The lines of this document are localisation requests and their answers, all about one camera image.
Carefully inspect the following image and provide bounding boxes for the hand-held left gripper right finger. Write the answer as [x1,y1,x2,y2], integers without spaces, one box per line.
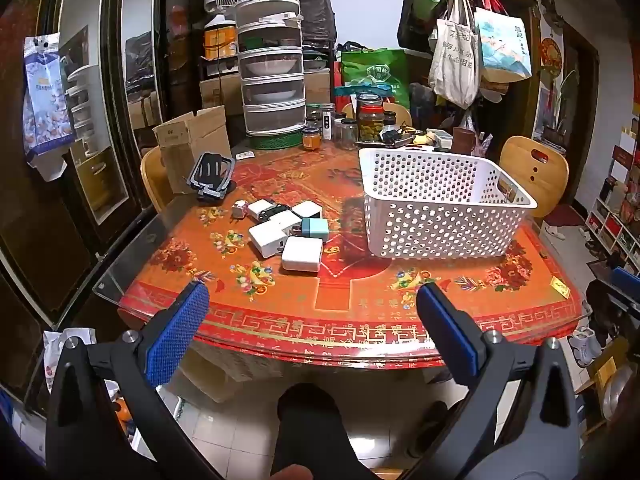
[405,282,586,480]

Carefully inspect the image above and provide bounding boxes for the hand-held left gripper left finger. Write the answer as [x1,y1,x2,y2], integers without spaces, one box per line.
[45,280,226,480]

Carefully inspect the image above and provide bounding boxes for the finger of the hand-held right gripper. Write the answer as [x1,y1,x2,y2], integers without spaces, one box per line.
[610,266,640,312]

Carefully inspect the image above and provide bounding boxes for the white perforated plastic basket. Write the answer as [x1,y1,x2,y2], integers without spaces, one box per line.
[358,147,538,261]

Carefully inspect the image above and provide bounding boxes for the pile of white chargers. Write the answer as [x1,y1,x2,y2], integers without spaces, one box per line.
[230,199,331,274]

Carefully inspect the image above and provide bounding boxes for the teal charger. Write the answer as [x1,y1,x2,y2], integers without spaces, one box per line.
[301,217,330,241]

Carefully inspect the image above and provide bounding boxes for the black shoes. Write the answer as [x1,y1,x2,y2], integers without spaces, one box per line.
[584,280,623,346]

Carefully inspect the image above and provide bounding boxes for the storage shelf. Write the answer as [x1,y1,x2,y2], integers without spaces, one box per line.
[582,115,640,271]

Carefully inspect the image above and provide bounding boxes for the grey slippers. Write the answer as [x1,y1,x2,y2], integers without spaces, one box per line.
[567,327,606,368]

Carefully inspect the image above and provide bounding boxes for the metal basin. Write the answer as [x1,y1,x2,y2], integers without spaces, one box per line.
[600,360,640,423]

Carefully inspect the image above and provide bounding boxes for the red printed tablecloth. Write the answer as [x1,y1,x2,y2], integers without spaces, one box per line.
[120,140,586,371]

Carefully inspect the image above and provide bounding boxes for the white plastic bag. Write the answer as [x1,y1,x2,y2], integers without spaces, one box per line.
[42,327,97,393]

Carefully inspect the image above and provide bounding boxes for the wooden chair with red cutout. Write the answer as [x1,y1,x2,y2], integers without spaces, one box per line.
[499,136,570,218]

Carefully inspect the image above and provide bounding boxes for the black folding stand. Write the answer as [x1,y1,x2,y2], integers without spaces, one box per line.
[186,151,238,204]

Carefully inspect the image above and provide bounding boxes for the person's leg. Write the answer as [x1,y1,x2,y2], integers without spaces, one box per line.
[270,382,361,480]

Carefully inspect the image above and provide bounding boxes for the brown mug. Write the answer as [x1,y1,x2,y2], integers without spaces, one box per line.
[451,127,478,155]

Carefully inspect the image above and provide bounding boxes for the open cardboard box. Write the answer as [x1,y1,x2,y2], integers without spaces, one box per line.
[152,105,233,196]

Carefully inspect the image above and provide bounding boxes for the green woven base basket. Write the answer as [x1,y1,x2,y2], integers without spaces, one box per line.
[245,130,307,151]

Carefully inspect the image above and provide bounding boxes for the pickle jar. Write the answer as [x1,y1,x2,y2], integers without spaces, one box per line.
[356,93,386,145]

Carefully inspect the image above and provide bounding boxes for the blue snack bag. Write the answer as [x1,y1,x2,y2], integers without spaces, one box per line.
[22,32,77,168]

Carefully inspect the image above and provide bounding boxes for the green shopping bag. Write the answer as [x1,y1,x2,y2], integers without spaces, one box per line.
[340,47,412,111]

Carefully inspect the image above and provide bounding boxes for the tiered clear food storage tower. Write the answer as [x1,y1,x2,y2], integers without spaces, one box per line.
[234,0,307,138]

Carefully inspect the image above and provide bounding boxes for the white canvas tote bag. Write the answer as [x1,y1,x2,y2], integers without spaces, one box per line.
[428,0,482,110]

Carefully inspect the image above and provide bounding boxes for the printed teal tote bag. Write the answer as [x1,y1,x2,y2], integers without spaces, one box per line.
[474,0,533,83]

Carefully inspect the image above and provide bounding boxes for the orange and white container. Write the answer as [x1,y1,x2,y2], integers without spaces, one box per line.
[202,22,238,61]

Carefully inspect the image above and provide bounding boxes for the black plastic bag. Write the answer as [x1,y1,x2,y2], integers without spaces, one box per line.
[285,0,337,46]

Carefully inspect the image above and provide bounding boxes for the red wall ornament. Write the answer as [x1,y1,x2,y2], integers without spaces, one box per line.
[540,35,566,78]

